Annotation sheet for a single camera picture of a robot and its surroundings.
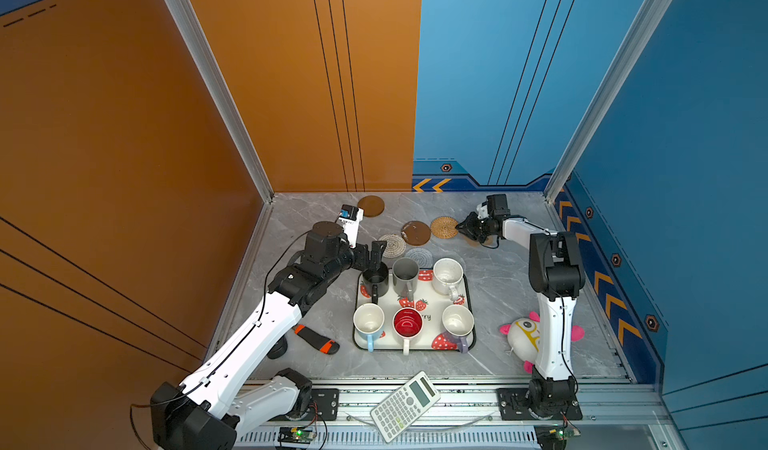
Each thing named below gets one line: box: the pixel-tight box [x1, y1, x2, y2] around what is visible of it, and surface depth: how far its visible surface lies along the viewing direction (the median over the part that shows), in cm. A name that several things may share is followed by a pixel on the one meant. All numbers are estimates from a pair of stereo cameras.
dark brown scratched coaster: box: [401, 220, 431, 246], surface depth 110 cm
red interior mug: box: [392, 307, 423, 356], surface depth 82 cm
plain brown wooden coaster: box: [357, 195, 385, 217], surface depth 118 cm
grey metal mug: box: [392, 256, 419, 301], surface depth 88 cm
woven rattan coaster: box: [430, 216, 459, 239], surface depth 111 cm
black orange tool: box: [292, 324, 340, 355], surface depth 85 cm
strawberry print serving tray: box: [353, 269, 476, 351], surface depth 86 cm
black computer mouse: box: [267, 336, 288, 359], surface depth 82 cm
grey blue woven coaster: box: [404, 248, 434, 268], surface depth 104 cm
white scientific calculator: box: [370, 371, 441, 443], surface depth 74 cm
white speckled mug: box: [432, 257, 464, 301], surface depth 91 cm
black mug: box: [362, 261, 389, 305], surface depth 91 cm
